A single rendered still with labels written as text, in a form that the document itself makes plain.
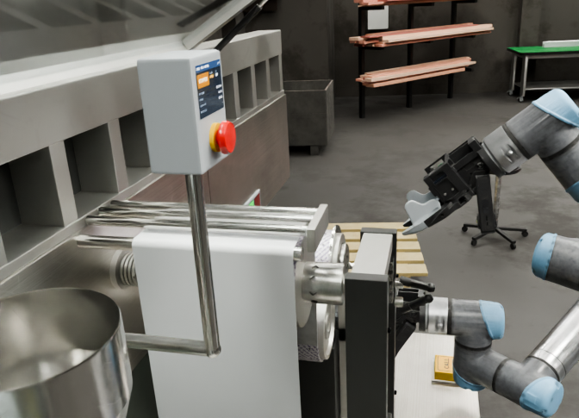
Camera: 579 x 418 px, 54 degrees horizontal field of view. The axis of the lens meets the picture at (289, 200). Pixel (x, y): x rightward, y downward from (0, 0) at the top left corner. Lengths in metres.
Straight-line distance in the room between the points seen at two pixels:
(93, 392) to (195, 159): 0.20
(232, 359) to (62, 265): 0.28
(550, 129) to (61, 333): 0.80
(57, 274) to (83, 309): 0.35
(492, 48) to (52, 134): 10.20
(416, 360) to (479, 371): 0.26
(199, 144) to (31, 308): 0.20
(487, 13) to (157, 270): 10.12
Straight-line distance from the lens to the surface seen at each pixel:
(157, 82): 0.49
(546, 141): 1.04
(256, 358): 0.86
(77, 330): 0.54
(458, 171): 1.06
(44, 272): 0.85
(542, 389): 1.21
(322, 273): 0.86
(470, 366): 1.27
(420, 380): 1.42
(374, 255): 0.73
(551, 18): 11.02
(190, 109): 0.48
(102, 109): 0.96
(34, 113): 0.83
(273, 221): 0.82
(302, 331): 1.02
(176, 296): 0.85
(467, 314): 1.22
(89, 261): 0.93
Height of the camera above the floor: 1.75
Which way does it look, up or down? 20 degrees down
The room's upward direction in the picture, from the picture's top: 3 degrees counter-clockwise
